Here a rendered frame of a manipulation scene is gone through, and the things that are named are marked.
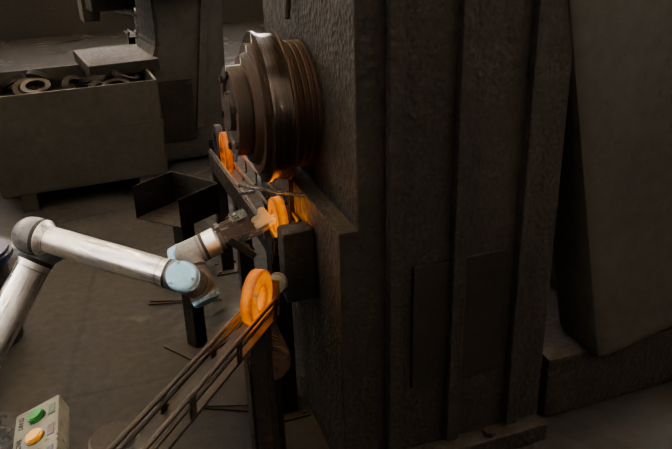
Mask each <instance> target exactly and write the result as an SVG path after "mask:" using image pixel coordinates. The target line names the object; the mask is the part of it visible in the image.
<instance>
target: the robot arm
mask: <svg viewBox="0 0 672 449"><path fill-rule="evenodd" d="M228 216H229V217H228ZM228 216H227V217H228V218H229V219H228V218H227V220H226V221H223V222H221V223H219V224H217V223H214V224H213V226H214V228H215V229H214V230H215V231H213V229H212V228H210V229H208V230H206V231H204V232H201V233H200V234H197V235H195V236H193V237H191V238H189V239H187V240H185V241H182V242H180V243H178V244H175V245H174V246H172V247H170V248H169V249H168V250H167V255H168V258H165V257H161V256H158V255H154V254H151V253H147V252H143V251H140V250H136V249H133V248H129V247H126V246H122V245H119V244H115V243H112V242H108V241H104V240H101V239H97V238H94V237H90V236H87V235H83V234H80V233H76V232H72V231H69V230H65V229H62V228H58V227H56V226H55V224H54V222H53V221H51V220H48V219H44V218H40V217H26V218H24V219H22V220H20V221H18V222H17V223H16V224H15V226H14V227H13V229H12V233H11V239H12V242H13V244H14V246H15V247H16V248H17V249H18V250H19V251H20V252H19V254H18V256H17V260H16V261H15V263H14V265H13V267H12V269H11V271H10V273H9V275H8V276H7V278H6V280H5V282H4V284H3V286H2V288H1V290H0V367H1V365H2V363H3V362H4V360H5V358H6V356H7V354H8V352H9V350H10V348H11V346H12V344H13V342H14V340H15V338H16V336H17V334H18V332H19V331H20V329H21V327H22V325H23V323H24V321H25V319H26V317H27V315H28V313H29V311H30V309H31V307H32V305H33V303H34V301H35V300H36V298H37V296H38V294H39V292H40V290H41V288H42V286H43V284H44V282H45V280H46V278H47V276H48V274H49V272H50V271H51V270H52V268H53V267H54V265H55V264H56V263H58V262H60V261H62V260H63V259H64V258H65V259H69V260H72V261H76V262H79V263H82V264H86V265H89V266H93V267H96V268H100V269H103V270H106V271H110V272H113V273H117V274H120V275H124V276H127V277H131V278H134V279H137V280H141V281H144V282H148V283H151V284H155V285H158V286H161V287H162V288H165V289H169V290H172V291H175V292H179V293H181V294H183V295H185V296H187V297H189V298H190V300H191V304H193V306H194V307H195V308H199V307H203V306H205V305H208V304H210V303H211V302H213V301H215V300H216V299H217V298H218V297H219V295H220V293H219V291H218V288H217V286H216V284H215V282H214V280H213V277H212V275H211V273H210V271H209V269H208V267H207V265H206V262H205V261H207V260H209V259H212V258H213V257H216V256H218V255H220V254H222V253H223V250H222V249H225V248H227V246H226V244H225V242H227V244H229V245H231V246H232V247H234V248H236V249H237V250H239V251H240V252H242V253H244V254H245V255H246V256H248V257H250V258H252V259H254V258H255V256H256V255H257V253H256V251H255V249H254V247H253V246H250V245H249V244H247V243H245V242H244V241H246V240H249V239H252V238H253V237H256V236H258V235H260V234H262V233H263V232H265V231H266V230H268V229H269V228H270V227H271V226H272V225H273V224H274V223H275V222H276V219H275V215H274V214H272V215H270V214H269V213H268V212H267V211H266V210H265V209H264V208H263V207H259V208H258V210H257V215H256V216H254V217H252V219H251V221H250V218H249V217H248V215H247V213H246V212H245V210H244V209H243V208H241V209H239V210H237V211H235V212H232V213H230V214H228ZM254 227H255V228H254Z"/></svg>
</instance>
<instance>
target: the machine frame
mask: <svg viewBox="0 0 672 449"><path fill-rule="evenodd" d="M263 15H264V30H265V32H266V31H267V30H271V29H272V30H275V31H276V32H277V33H278V34H279V35H280V37H281V39H282V40H291V39H300V40H301V41H302V42H303V43H304V44H305V45H306V47H307V49H308V51H309V53H310V55H311V58H312V61H313V64H314V67H315V71H316V75H317V79H318V84H319V90H320V97H321V105H322V123H323V129H322V144H321V150H320V154H319V157H318V160H317V161H316V163H315V164H314V165H309V166H302V167H298V168H297V171H296V174H295V176H294V177H293V178H292V179H289V180H285V179H284V178H282V177H281V178H274V180H273V181H272V182H270V183H271V185H272V186H273V187H274V188H275V189H276V190H282V191H288V192H295V193H301V194H305V197H297V196H291V195H285V194H281V195H282V196H283V197H284V199H285V200H286V201H287V202H288V205H285V207H286V210H287V215H288V221H289V224H290V223H296V219H295V218H294V217H293V215H292V212H295V213H296V214H297V216H298V217H299V218H300V220H301V222H302V221H306V222H308V224H309V225H310V226H311V227H312V229H313V231H314V247H315V269H316V291H317V295H316V297H315V298H313V299H308V300H303V301H298V302H293V303H292V314H293V330H294V347H295V363H296V379H297V381H298V383H299V385H300V387H301V389H302V391H303V394H304V396H305V398H306V400H307V402H308V404H309V406H310V408H311V410H312V412H313V414H314V417H315V419H316V421H317V423H318V425H319V427H320V429H321V431H322V433H323V435H324V437H325V440H326V442H327V444H328V446H329V448H330V449H515V448H518V447H521V446H525V445H528V444H532V443H535V442H539V441H542V440H544V439H545V437H546V428H547V424H546V423H545V422H544V420H543V419H542V418H541V417H540V416H539V415H538V414H537V405H538V395H539V385H540V375H541V366H542V356H543V346H544V336H545V326H546V316H547V306H548V296H549V286H550V276H551V266H552V256H553V246H554V236H555V226H556V217H557V207H558V194H559V184H560V174H561V164H562V154H563V144H564V134H565V124H566V114H567V104H568V94H569V84H570V74H571V64H572V46H571V34H570V21H569V9H568V0H291V11H290V19H285V18H284V16H285V0H263Z"/></svg>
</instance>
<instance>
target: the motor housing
mask: <svg viewBox="0 0 672 449"><path fill-rule="evenodd" d="M271 330H272V344H273V351H272V361H273V374H274V380H275V384H276V398H277V411H278V424H279V438H280V449H286V437H285V423H284V409H283V395H282V381H281V378H282V377H283V376H284V375H285V374H286V373H287V372H288V370H289V368H290V366H291V353H290V350H289V348H288V346H287V344H286V342H285V340H284V338H283V336H282V334H281V332H280V330H279V328H278V326H277V324H276V322H274V323H273V324H272V326H271ZM244 368H245V379H246V389H247V400H248V411H249V421H250V432H251V442H252V449H259V443H258V432H257V420H256V409H255V398H254V387H253V376H252V364H251V353H249V354H248V355H247V356H246V358H245V359H244Z"/></svg>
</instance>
